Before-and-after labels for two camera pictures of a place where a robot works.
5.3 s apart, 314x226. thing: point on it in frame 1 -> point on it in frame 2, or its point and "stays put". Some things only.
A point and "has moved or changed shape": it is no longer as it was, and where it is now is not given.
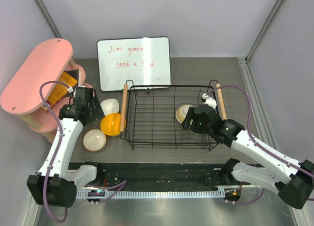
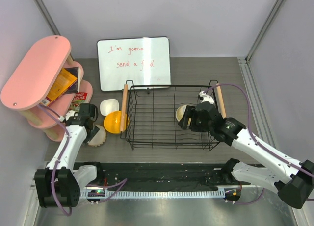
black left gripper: [98, 113] -> [91, 135]
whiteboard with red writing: [142, 62] stays put
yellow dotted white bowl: [181, 112] stays put
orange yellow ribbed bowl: [110, 124] has moved or changed shape
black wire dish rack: [152, 115] stays put
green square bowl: [110, 106] stays put
